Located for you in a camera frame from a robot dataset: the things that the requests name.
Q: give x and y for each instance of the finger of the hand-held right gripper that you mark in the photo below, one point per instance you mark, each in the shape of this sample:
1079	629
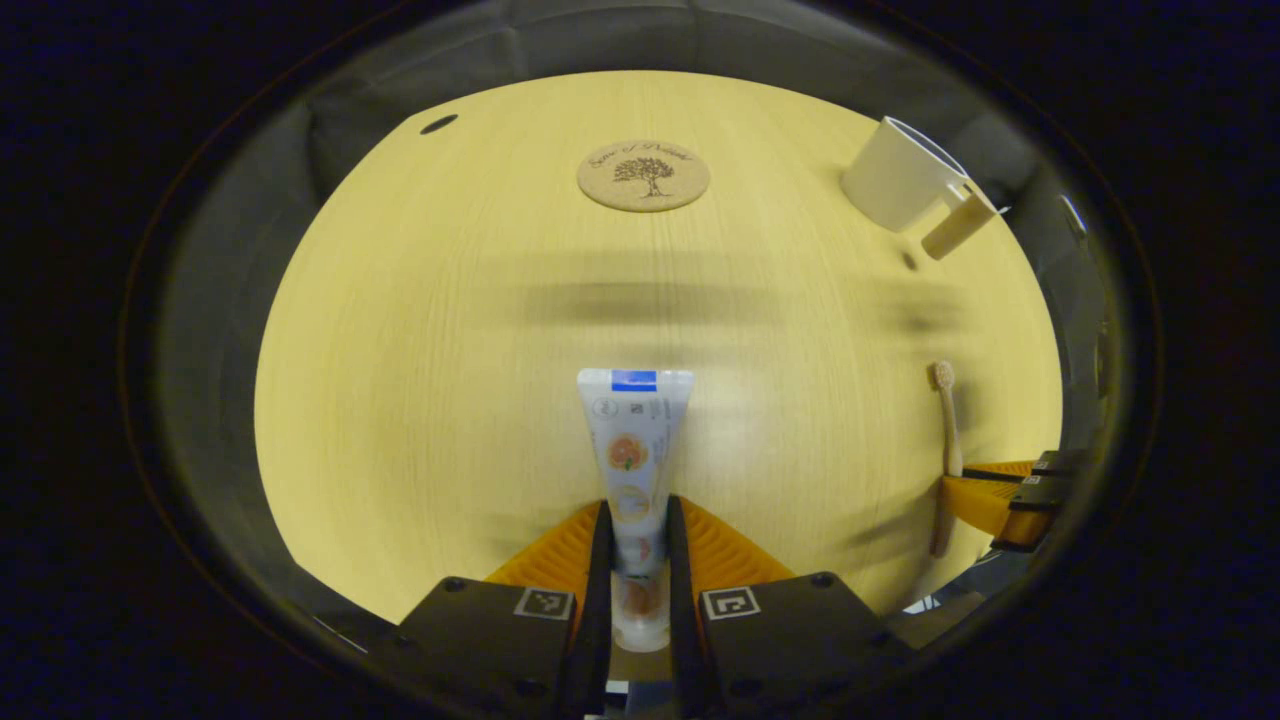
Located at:
1050	465
990	510

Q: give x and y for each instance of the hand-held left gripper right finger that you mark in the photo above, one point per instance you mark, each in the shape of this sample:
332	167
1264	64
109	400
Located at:
680	620

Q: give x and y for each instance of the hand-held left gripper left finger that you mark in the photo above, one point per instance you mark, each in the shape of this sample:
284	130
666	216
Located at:
600	620

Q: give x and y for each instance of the beige toothbrush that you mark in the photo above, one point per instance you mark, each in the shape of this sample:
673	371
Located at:
951	440

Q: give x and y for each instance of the white toothpaste tube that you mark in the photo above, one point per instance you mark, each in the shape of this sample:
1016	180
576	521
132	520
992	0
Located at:
635	430

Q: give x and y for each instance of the white cup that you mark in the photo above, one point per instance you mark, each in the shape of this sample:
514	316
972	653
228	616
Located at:
895	175

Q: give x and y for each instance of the round cork coaster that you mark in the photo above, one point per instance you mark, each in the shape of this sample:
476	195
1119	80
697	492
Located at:
643	176

